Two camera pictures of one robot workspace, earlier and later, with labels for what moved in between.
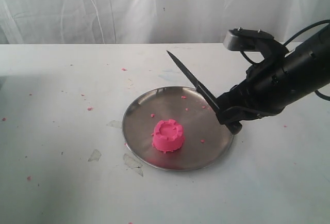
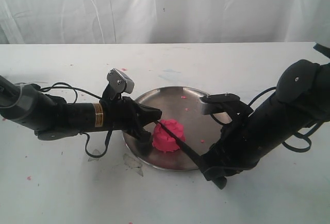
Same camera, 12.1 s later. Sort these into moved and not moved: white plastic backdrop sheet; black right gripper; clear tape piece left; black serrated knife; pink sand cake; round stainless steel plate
Moved: black serrated knife; black right gripper
Not moved: round stainless steel plate; clear tape piece left; pink sand cake; white plastic backdrop sheet
